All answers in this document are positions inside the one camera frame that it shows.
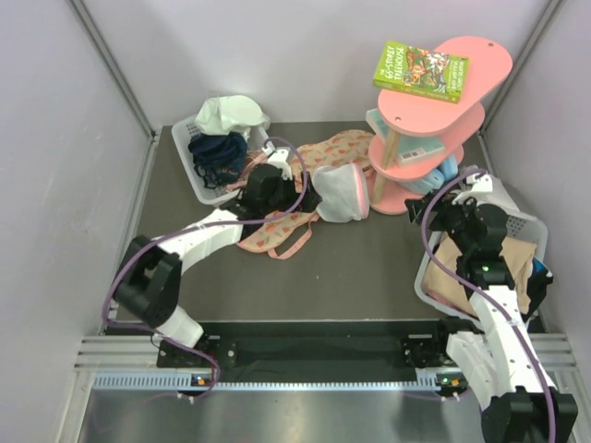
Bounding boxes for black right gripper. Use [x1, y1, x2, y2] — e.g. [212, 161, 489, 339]
[404, 189, 480, 255]

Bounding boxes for white mesh pink-trim laundry bag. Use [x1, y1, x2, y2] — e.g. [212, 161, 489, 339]
[312, 163, 369, 223]

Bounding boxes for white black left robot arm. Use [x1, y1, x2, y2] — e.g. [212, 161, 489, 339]
[109, 163, 321, 366]

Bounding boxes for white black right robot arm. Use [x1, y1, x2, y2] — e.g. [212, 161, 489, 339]
[404, 195, 578, 442]

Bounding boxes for light blue headphones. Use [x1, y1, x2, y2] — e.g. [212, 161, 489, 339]
[398, 154, 459, 195]

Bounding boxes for peach patterned eye mask lower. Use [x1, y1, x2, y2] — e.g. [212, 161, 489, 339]
[237, 212, 320, 260]

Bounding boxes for peach patterned eye mask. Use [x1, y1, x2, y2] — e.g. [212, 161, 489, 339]
[297, 129, 373, 177]
[237, 212, 320, 260]

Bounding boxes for light blue book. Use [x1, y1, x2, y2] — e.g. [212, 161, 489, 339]
[366, 108, 445, 167]

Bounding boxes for peach patterned eye mask upper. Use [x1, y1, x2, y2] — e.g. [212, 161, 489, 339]
[297, 129, 373, 177]

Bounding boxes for pink three-tier wooden shelf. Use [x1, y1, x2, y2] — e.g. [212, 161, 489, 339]
[368, 35, 513, 215]

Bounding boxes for pink lace garment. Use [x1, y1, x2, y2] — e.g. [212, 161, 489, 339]
[225, 150, 268, 192]

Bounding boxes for white plastic basket right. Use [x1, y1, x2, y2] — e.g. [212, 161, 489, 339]
[415, 212, 548, 324]

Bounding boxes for white plastic basket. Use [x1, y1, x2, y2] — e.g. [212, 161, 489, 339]
[172, 115, 268, 207]
[415, 212, 548, 324]

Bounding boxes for navy lace garment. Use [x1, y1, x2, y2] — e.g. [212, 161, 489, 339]
[187, 132, 247, 189]

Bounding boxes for beige folded garment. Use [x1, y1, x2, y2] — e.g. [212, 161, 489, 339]
[421, 233, 536, 318]

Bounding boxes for green treehouse book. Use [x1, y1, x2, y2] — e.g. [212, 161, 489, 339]
[372, 41, 469, 103]

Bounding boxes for black blue garment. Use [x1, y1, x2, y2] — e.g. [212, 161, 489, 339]
[522, 257, 554, 322]

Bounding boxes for white plastic basket left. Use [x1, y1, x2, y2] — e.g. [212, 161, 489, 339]
[172, 115, 268, 207]

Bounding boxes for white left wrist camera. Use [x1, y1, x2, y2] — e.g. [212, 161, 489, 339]
[262, 146, 294, 180]

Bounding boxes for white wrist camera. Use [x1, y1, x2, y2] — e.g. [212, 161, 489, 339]
[452, 173, 501, 205]
[262, 146, 294, 180]

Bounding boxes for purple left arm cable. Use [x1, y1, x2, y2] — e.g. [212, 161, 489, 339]
[101, 137, 310, 398]

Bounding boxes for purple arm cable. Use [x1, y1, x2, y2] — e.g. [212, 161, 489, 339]
[420, 169, 558, 443]
[101, 137, 310, 398]

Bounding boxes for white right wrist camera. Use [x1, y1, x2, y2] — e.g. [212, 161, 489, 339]
[452, 173, 501, 205]

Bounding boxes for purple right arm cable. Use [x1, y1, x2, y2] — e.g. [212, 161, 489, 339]
[420, 169, 558, 443]

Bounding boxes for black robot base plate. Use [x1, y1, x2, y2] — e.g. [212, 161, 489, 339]
[148, 317, 481, 384]

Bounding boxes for grey slotted cable duct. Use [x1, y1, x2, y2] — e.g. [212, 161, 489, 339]
[92, 372, 464, 392]

